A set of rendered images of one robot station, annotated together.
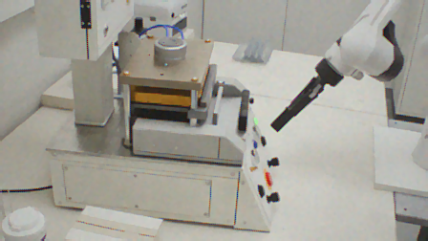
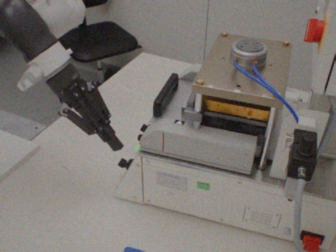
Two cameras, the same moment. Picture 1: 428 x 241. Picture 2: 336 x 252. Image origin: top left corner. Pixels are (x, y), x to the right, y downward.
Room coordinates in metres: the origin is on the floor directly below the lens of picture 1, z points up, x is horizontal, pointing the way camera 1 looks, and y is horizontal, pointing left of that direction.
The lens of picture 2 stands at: (1.93, 0.11, 1.48)
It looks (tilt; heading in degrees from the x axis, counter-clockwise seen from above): 38 degrees down; 193
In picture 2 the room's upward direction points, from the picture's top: 1 degrees clockwise
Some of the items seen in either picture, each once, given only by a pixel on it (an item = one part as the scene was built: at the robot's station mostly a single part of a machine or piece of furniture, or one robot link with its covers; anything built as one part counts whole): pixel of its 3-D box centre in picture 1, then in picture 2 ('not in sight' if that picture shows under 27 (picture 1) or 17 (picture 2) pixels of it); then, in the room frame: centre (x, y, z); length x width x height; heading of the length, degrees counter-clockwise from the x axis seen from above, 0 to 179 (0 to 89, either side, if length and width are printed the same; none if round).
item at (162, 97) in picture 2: (244, 108); (166, 93); (1.16, -0.07, 0.99); 0.15 x 0.02 x 0.04; 176
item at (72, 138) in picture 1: (156, 122); (250, 130); (1.17, 0.15, 0.93); 0.46 x 0.35 x 0.01; 86
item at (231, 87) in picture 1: (205, 90); (193, 143); (1.31, 0.03, 0.96); 0.26 x 0.05 x 0.07; 86
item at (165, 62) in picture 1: (159, 62); (258, 78); (1.19, 0.14, 1.08); 0.31 x 0.24 x 0.13; 176
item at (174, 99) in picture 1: (171, 72); (243, 80); (1.18, 0.11, 1.07); 0.22 x 0.17 x 0.10; 176
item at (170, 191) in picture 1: (173, 151); (228, 158); (1.19, 0.10, 0.84); 0.53 x 0.37 x 0.17; 86
